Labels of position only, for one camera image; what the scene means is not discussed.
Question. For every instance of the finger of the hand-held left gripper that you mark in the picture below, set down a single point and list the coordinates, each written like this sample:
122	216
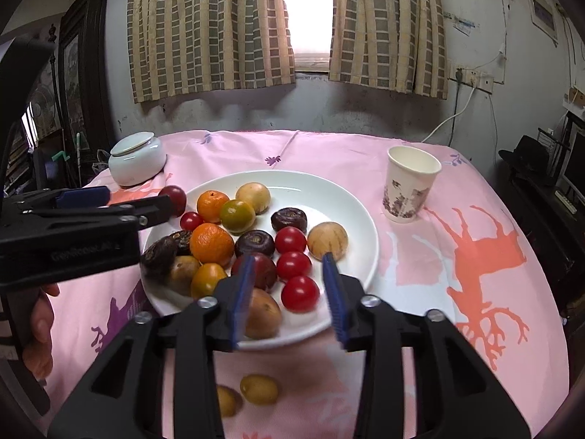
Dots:
151	212
84	196

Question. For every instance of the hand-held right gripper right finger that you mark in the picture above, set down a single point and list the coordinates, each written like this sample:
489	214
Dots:
336	302

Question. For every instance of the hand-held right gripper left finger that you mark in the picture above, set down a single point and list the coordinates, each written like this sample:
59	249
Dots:
242	297

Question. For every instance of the pale yellow round fruit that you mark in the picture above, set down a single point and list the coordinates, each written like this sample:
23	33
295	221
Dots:
253	196
265	315

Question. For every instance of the dark red plum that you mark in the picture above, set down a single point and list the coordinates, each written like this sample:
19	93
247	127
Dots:
265	274
177	197

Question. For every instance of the red cherry tomato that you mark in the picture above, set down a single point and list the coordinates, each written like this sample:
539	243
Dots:
290	239
294	265
300	292
191	221

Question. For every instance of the orange yellow tomato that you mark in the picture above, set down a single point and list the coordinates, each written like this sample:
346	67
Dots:
208	279

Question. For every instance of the large dark water chestnut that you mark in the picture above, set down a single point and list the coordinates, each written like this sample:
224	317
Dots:
157	257

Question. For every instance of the large orange mandarin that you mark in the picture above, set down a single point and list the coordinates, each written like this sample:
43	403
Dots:
211	243

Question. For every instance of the small orange mandarin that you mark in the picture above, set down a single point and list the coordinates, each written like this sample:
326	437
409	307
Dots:
212	206

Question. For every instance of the striped brown green fruit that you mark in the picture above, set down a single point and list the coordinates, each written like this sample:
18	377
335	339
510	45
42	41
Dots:
327	240

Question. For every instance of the brownish yellow round fruit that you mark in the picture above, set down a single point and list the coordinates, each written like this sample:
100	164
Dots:
183	275

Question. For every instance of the yellow green round fruit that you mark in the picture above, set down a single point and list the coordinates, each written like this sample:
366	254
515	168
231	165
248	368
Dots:
236	216

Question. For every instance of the white oval plate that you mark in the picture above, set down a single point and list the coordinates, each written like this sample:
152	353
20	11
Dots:
352	219

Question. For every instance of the person's left hand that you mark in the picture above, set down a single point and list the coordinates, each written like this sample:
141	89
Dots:
39	329

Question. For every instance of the clear plastic bag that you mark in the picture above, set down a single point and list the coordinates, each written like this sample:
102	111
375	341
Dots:
99	161

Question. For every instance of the white lidded ceramic jar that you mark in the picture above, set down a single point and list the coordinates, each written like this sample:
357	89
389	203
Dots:
137	160

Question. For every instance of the small yellow fruit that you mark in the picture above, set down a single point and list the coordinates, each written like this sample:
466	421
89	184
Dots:
259	388
227	401

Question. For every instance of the dark framed picture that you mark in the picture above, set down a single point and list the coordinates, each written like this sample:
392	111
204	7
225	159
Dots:
84	68

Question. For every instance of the floral paper cup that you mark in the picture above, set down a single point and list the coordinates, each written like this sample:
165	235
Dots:
409	187

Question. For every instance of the pink printed tablecloth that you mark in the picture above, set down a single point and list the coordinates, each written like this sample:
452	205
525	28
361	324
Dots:
320	155

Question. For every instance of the checked brown curtain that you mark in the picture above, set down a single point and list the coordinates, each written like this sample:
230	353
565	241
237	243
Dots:
210	27
388	23

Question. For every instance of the black hat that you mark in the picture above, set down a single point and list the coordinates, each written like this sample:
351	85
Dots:
525	153

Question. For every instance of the window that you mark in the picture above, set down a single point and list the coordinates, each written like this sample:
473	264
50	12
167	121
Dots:
308	13

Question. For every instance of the computer monitor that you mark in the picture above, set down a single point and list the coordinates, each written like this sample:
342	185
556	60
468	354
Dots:
576	164

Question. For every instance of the white wall socket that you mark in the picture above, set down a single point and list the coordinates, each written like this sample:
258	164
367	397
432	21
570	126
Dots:
473	77

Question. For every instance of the white framed wall notice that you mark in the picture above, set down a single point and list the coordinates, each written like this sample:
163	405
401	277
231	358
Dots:
543	13

